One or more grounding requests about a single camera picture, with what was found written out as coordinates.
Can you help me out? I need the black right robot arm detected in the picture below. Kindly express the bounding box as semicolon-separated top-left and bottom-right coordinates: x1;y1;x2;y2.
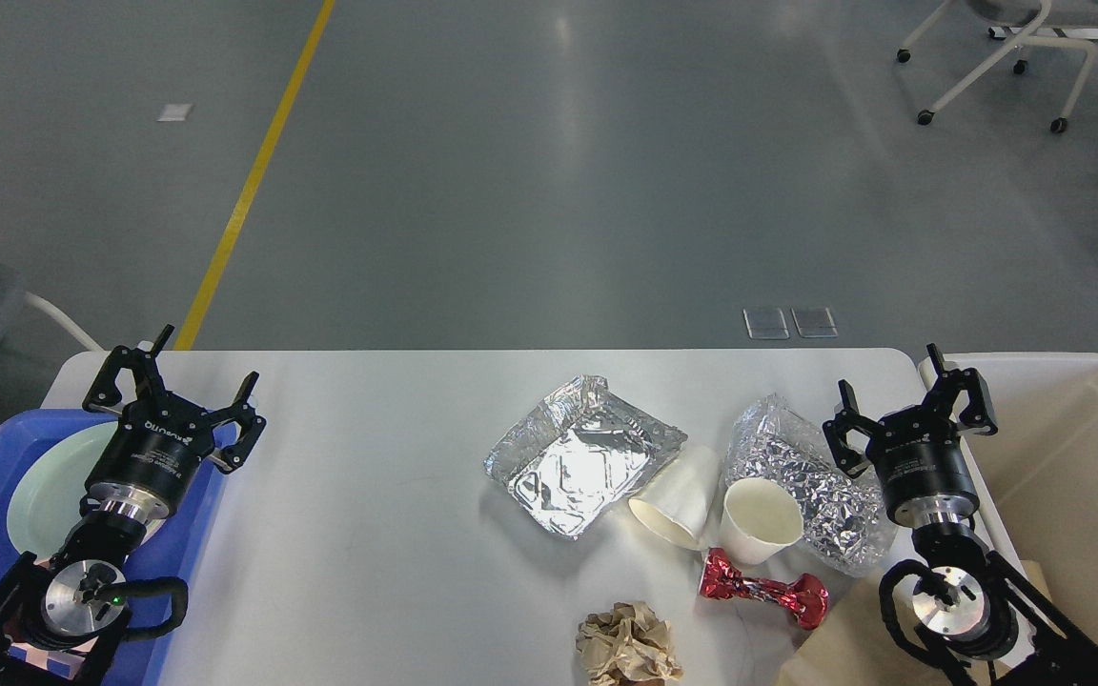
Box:
821;344;1098;685

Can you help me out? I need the brown paper bag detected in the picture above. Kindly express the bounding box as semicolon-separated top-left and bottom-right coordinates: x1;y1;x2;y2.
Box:
774;560;1055;686

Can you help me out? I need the light green plate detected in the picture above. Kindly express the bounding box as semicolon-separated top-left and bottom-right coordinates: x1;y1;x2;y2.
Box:
7;421;169;556

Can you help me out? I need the white wheeled chair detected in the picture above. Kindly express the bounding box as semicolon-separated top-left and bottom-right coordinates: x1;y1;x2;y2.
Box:
916;1;1098;134

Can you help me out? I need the red foil wrapper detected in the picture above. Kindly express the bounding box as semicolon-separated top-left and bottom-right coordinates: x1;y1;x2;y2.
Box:
698;547;829;631

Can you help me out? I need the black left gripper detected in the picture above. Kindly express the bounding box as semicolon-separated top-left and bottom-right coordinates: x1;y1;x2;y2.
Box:
82;325;268;520

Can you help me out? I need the upright white paper cup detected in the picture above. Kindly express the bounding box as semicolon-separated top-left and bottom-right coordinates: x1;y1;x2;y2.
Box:
718;477;804;565

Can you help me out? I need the crumpled aluminium foil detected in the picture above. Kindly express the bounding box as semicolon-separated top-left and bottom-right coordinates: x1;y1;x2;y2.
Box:
721;394;897;577

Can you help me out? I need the lying white paper cup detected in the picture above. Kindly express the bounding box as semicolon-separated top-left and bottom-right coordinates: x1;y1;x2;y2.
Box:
628;440;721;551

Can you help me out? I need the white chair base bar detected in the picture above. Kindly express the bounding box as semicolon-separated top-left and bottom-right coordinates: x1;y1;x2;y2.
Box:
987;25;1098;42

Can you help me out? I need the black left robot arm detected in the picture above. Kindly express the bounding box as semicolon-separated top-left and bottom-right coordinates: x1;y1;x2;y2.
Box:
0;326;267;685

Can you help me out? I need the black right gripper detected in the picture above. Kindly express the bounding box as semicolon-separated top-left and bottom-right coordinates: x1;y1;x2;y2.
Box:
821;344;999;527

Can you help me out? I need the flat aluminium foil tray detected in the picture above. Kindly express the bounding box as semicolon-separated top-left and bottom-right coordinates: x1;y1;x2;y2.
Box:
482;376;688;541

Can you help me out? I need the crumpled brown paper ball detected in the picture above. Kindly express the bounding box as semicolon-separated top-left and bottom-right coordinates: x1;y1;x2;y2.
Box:
575;601;684;685

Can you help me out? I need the beige plastic bin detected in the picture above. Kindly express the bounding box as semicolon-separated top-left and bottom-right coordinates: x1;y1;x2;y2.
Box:
946;352;1098;644

